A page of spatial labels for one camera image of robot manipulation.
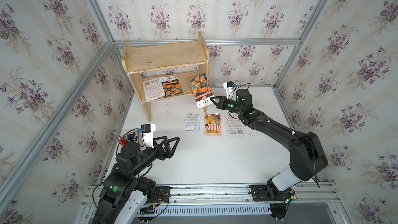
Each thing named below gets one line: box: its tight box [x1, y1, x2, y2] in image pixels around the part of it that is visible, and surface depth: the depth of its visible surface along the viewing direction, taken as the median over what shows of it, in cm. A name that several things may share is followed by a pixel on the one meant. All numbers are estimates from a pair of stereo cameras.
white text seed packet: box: [142, 77, 166, 102], surface depth 90 cm
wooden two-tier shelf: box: [121, 32, 210, 122], surface depth 78 cm
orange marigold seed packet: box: [159, 75, 183, 98], surface depth 92 cm
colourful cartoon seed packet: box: [203, 112, 222, 137], surface depth 100 cm
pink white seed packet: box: [225, 114, 245, 137], surface depth 97 cm
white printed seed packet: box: [182, 112, 202, 132], surface depth 103 cm
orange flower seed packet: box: [189, 73, 215, 110], surface depth 84 cm
